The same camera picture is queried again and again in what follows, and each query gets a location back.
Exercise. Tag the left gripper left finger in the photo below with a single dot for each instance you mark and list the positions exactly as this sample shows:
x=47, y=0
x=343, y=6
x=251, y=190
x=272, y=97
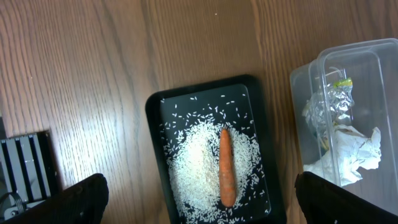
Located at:
x=84, y=202

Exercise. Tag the clear plastic bin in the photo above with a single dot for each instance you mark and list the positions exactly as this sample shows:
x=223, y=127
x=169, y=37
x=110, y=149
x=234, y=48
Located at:
x=372, y=66

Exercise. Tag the black rectangular tray bin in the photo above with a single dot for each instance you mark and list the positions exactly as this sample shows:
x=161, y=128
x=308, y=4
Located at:
x=152, y=118

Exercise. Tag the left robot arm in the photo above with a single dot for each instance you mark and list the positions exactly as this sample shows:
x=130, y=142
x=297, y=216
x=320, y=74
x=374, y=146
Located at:
x=31, y=179

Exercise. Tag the yellow foil snack wrapper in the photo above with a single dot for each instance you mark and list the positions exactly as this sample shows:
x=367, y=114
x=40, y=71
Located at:
x=340, y=101

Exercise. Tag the pile of white rice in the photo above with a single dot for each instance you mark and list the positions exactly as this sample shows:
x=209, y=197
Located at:
x=190, y=130

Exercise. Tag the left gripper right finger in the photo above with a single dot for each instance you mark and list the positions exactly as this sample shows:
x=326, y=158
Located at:
x=324, y=202

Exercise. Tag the white tissue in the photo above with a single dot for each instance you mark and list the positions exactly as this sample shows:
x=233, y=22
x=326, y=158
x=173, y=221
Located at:
x=352, y=151

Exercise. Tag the orange carrot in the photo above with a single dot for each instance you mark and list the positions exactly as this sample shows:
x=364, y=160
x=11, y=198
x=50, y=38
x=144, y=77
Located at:
x=226, y=171

